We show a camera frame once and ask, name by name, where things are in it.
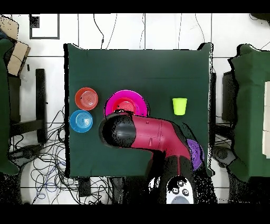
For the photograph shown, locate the large pink bowl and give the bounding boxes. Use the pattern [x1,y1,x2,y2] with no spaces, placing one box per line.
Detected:
[103,89,149,118]

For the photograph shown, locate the green cup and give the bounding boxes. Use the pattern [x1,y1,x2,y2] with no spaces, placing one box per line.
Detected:
[172,97,188,116]

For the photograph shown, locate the purple bowl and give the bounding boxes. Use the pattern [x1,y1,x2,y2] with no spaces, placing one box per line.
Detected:
[186,138,205,171]

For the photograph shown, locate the dark green tablecloth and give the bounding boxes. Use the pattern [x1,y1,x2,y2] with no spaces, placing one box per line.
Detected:
[227,43,270,182]
[63,42,214,178]
[0,39,20,176]

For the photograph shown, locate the small blue bowl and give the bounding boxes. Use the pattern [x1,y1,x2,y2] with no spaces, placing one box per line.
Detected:
[69,109,94,134]

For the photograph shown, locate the black power adapter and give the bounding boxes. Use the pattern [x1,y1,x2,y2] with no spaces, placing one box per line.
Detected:
[78,178,92,198]

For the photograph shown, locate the black case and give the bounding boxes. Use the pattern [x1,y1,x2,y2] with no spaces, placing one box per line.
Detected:
[221,71,235,123]

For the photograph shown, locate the black stand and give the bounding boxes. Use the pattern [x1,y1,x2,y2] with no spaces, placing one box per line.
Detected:
[8,68,47,144]

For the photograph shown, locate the grey floor stand base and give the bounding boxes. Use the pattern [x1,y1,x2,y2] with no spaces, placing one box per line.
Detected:
[211,145,236,169]
[9,143,44,167]

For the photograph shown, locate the cardboard box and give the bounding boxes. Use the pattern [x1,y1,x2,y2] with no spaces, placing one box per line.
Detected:
[6,40,32,77]
[0,15,20,40]

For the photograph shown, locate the white box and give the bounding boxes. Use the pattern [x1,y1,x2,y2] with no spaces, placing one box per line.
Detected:
[262,81,270,159]

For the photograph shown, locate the black floor cable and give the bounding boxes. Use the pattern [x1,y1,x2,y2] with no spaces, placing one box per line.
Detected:
[93,13,105,50]

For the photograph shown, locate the black floor frame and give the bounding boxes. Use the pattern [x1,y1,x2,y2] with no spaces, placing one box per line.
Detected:
[29,13,60,40]

